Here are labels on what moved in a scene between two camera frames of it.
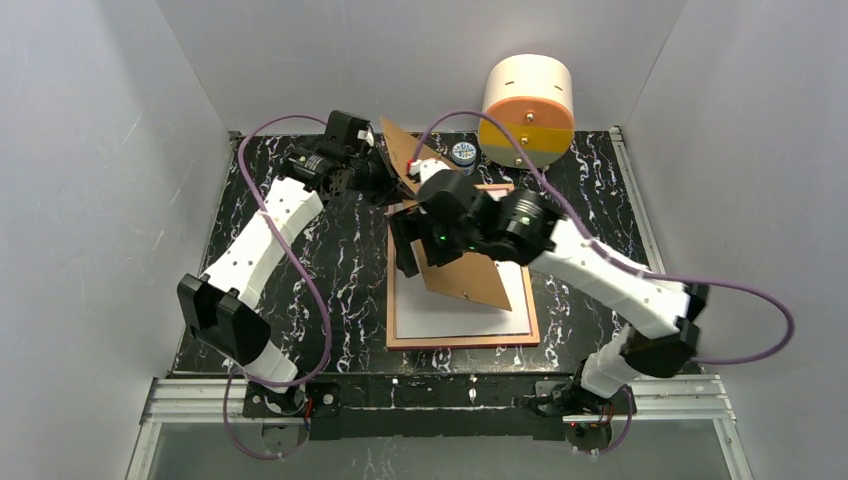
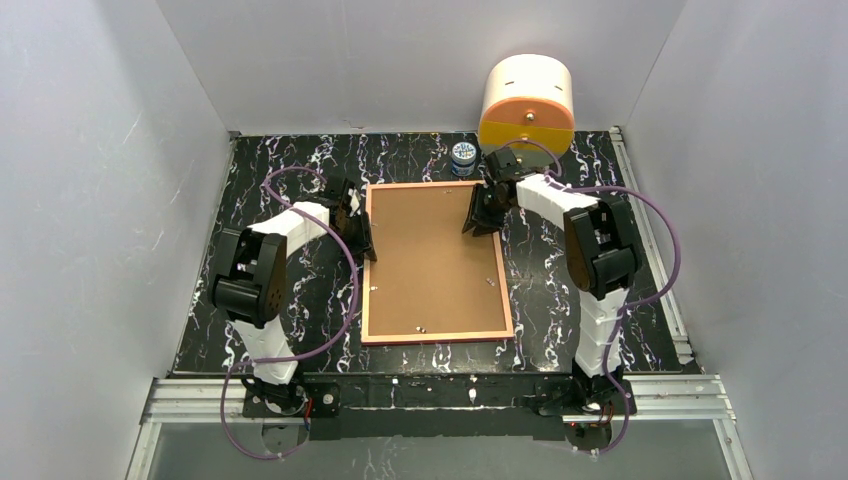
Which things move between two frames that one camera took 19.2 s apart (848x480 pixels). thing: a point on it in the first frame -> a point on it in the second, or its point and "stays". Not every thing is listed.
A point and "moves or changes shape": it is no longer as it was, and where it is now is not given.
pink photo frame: (418, 318) moves or changes shape
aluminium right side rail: (639, 207) stays
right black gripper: (411, 234) -> (488, 201)
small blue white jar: (463, 156) stays
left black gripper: (382, 175) -> (357, 221)
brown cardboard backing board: (474, 280) -> (430, 278)
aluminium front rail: (681, 399) stays
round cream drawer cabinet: (532, 96) stays
